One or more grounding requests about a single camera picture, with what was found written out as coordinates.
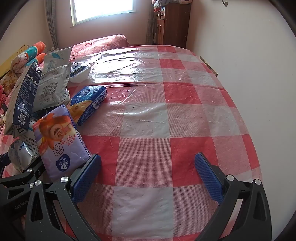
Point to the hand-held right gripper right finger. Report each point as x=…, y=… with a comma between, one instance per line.
x=209, y=178

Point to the purple tissue pack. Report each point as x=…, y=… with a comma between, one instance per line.
x=57, y=139

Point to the brown wooden cabinet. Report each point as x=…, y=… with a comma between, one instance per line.
x=173, y=25

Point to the white feather print bag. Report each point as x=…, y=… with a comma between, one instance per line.
x=56, y=58

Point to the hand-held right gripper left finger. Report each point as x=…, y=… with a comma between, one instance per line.
x=85, y=178

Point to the grey patterned curtain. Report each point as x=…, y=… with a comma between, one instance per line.
x=52, y=23
x=150, y=25

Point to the grey plastic bag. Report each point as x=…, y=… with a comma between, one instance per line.
x=50, y=88

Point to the folded grey pink blanket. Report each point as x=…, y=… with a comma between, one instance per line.
x=166, y=2

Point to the floral pillow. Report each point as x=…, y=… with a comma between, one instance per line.
x=8, y=82

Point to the white drink bottle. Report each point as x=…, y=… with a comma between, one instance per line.
x=20, y=155

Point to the blue and white package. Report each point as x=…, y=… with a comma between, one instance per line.
x=25, y=97

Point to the white printed wrapper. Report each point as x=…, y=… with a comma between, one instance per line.
x=29, y=141

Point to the blue cookie packet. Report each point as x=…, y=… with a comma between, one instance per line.
x=87, y=102

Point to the yellow headboard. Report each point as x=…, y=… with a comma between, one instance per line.
x=9, y=60

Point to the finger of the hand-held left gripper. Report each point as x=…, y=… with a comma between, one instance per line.
x=23, y=174
x=3, y=158

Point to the pink printed bedspread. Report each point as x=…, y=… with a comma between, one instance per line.
x=99, y=44

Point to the window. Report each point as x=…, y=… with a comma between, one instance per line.
x=101, y=9

